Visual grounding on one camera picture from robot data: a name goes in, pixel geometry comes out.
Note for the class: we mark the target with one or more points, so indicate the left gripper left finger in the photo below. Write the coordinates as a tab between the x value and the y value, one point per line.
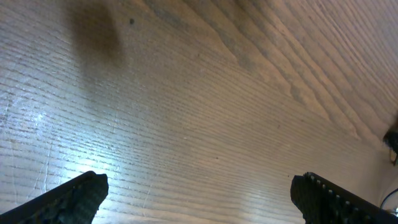
75	201

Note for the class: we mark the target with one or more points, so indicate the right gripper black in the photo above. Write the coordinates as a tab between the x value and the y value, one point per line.
390	140

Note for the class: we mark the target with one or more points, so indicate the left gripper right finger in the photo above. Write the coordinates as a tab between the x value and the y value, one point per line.
323	202

